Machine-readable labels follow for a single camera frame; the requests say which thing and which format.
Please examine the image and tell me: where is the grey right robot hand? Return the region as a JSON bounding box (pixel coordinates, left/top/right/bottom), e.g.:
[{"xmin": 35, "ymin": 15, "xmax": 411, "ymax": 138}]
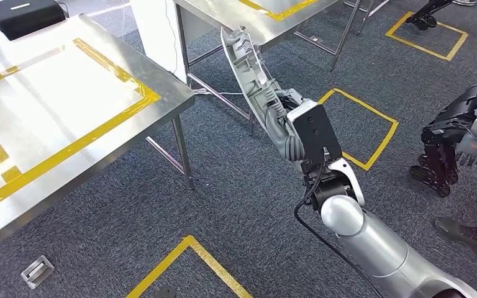
[{"xmin": 264, "ymin": 88, "xmax": 306, "ymax": 152}]

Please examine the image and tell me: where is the grey wheel hubcap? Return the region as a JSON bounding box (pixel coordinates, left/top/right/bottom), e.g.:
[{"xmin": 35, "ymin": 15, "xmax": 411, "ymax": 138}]
[{"xmin": 220, "ymin": 25, "xmax": 305, "ymax": 162}]

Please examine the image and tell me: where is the steel workbench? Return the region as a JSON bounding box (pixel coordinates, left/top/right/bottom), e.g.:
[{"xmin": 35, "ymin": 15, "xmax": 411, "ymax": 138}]
[
  {"xmin": 172, "ymin": 0, "xmax": 389, "ymax": 137},
  {"xmin": 0, "ymin": 12, "xmax": 197, "ymax": 259}
]

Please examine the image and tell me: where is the white board panel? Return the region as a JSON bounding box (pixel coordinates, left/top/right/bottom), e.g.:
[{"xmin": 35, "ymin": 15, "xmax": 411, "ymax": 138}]
[{"xmin": 129, "ymin": 0, "xmax": 223, "ymax": 83}]

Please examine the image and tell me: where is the yellow floor tape rectangle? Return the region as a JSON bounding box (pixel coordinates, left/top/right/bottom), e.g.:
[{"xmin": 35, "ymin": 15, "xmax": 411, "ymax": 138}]
[{"xmin": 385, "ymin": 11, "xmax": 469, "ymax": 61}]

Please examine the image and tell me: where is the black humanoid robot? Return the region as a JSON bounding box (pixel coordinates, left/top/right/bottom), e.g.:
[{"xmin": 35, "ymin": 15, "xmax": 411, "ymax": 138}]
[{"xmin": 409, "ymin": 55, "xmax": 477, "ymax": 199}]

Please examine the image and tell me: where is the person's dark shoe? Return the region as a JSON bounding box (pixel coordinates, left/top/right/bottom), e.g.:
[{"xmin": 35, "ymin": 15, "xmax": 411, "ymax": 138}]
[{"xmin": 434, "ymin": 217, "xmax": 477, "ymax": 268}]

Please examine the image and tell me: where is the black case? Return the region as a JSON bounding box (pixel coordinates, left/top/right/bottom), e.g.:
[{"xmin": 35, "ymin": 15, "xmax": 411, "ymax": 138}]
[{"xmin": 0, "ymin": 0, "xmax": 66, "ymax": 41}]

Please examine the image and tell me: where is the silver floor socket plate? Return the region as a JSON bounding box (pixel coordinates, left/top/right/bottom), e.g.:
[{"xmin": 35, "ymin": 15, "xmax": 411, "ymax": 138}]
[{"xmin": 20, "ymin": 255, "xmax": 55, "ymax": 290}]

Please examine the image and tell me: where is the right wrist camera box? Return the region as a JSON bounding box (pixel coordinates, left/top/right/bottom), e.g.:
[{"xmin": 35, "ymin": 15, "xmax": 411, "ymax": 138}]
[{"xmin": 286, "ymin": 99, "xmax": 343, "ymax": 174}]

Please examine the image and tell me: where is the white floor cable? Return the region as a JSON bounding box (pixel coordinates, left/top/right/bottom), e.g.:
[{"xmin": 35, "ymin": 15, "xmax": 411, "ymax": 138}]
[{"xmin": 192, "ymin": 87, "xmax": 245, "ymax": 97}]

